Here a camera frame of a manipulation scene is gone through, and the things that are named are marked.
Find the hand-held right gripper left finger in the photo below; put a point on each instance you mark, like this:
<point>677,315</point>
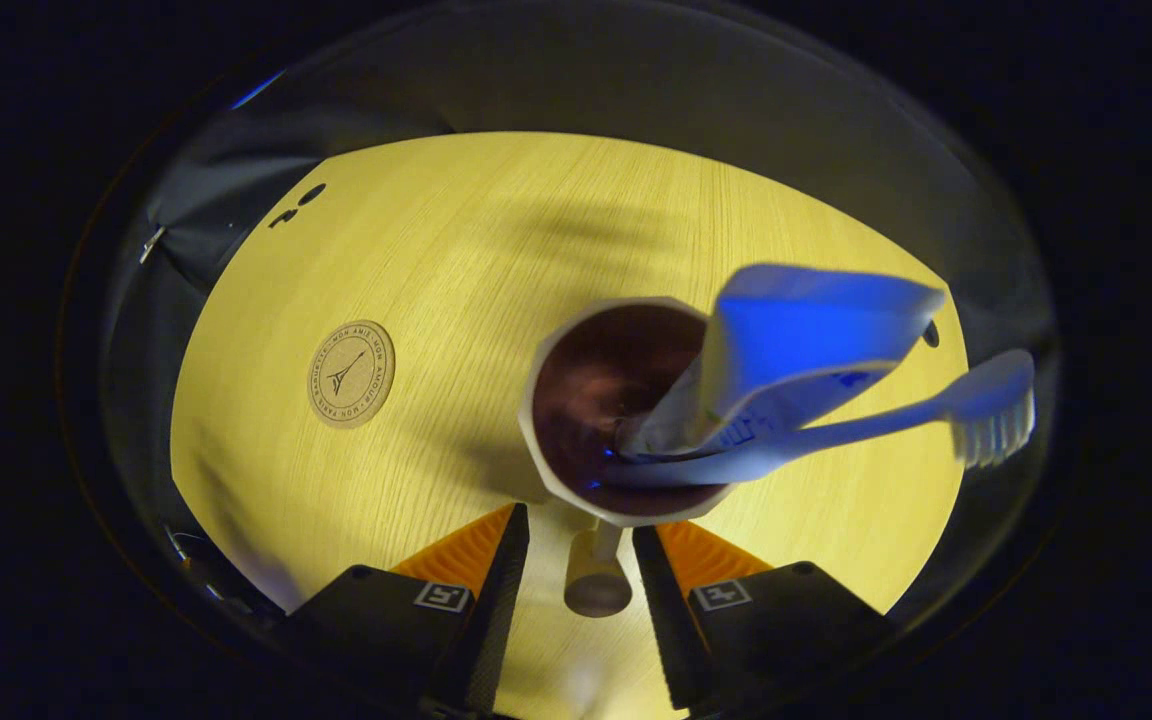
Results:
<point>496,620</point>

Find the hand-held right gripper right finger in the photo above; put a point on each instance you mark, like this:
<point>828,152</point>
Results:
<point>666,620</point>

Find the round cork coaster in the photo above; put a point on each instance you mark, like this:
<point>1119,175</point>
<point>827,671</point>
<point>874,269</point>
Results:
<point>351,375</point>

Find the white toothpaste tube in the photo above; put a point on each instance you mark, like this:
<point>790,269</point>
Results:
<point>796,330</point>

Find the light blue toothbrush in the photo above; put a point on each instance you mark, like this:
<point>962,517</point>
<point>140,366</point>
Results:
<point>986,400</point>

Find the wooden desktop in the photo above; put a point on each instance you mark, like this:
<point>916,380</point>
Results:
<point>436,250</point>

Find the silver metal clip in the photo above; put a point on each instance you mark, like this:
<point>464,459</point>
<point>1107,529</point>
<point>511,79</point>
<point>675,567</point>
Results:
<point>151,243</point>

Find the black backdrop cloth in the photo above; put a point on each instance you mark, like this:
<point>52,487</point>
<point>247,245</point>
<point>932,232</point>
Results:
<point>636,90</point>

